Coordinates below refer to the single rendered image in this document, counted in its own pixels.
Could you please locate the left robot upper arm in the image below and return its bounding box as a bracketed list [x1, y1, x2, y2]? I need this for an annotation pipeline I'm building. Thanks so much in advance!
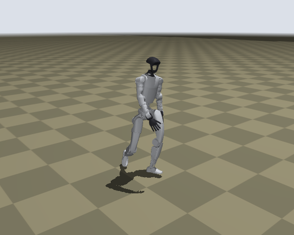
[155, 77, 163, 99]

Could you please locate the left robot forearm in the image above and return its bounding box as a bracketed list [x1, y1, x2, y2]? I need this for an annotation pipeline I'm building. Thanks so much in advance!
[156, 99, 164, 113]

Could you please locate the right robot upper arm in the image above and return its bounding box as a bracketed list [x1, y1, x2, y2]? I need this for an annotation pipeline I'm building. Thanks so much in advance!
[135, 76, 146, 101]

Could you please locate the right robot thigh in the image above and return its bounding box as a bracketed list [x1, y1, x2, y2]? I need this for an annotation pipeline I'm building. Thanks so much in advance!
[130, 114, 143, 154]

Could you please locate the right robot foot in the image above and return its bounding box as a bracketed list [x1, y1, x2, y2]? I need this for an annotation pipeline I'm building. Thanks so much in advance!
[122, 150, 128, 167]

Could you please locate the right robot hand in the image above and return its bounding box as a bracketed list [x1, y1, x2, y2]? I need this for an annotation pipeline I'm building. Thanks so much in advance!
[146, 113, 161, 132]

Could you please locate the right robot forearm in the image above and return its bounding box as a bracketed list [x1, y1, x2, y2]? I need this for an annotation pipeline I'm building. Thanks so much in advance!
[138, 95, 151, 119]

